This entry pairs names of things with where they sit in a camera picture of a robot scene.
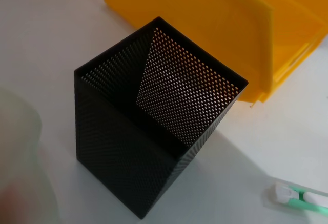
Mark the black mesh pen holder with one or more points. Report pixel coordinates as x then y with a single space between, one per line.
115 144

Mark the yellow plastic bin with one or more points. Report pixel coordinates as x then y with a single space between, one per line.
205 11

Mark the translucent green fruit plate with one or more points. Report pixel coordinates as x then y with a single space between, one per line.
20 144

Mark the green utility knife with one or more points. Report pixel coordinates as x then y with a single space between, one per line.
307 201

